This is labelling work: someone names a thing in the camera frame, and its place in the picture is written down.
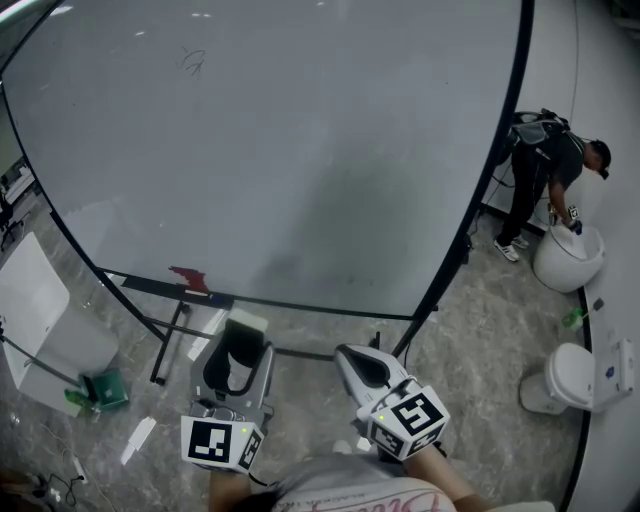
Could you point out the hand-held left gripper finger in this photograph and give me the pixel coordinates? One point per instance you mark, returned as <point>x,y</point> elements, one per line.
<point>255,357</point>
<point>216,361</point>

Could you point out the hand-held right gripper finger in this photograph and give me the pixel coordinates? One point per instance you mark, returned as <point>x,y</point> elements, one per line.
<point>346,372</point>
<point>375,359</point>

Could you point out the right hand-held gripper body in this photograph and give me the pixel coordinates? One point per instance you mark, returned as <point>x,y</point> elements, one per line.
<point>405,420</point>

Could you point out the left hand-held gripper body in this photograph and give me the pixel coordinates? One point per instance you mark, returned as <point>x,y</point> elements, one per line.
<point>220,430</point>

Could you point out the red whiteboard eraser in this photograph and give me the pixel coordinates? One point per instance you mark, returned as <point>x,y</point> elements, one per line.
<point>190,279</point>

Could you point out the large black-framed whiteboard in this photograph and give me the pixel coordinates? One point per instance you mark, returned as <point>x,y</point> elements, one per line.
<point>260,165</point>

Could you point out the person's right forearm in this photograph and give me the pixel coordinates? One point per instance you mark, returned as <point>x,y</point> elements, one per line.
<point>437,475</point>

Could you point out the person's left forearm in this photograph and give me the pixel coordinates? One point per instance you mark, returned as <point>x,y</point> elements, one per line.
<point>227,492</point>

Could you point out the blue marker pen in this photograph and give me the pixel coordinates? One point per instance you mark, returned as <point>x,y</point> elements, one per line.
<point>221,300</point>

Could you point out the person's light printed shirt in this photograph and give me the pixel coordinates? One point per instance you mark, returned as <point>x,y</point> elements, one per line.
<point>360,487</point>

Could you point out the white paper strip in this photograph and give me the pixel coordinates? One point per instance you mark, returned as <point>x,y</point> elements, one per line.
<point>137,440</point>

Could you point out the green box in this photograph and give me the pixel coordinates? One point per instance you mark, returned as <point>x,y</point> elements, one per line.
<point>107,389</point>

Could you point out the green plastic bottle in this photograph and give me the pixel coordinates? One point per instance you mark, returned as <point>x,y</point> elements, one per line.
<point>573,317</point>
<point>77,398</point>

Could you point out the white power strip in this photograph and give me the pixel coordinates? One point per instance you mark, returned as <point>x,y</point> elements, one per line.
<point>80,469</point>

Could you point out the white toilet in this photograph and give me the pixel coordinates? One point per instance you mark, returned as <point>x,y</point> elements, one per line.
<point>560,380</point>

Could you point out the white cabinet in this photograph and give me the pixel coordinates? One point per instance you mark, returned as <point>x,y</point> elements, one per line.
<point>35,320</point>

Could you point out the white round bin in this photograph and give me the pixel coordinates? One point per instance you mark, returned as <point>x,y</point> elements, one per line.
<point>567,262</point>

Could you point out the white toilet tank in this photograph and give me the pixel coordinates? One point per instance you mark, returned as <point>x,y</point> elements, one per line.
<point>616,375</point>

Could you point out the black office chair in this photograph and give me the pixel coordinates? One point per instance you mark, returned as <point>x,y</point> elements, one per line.
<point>7,220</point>

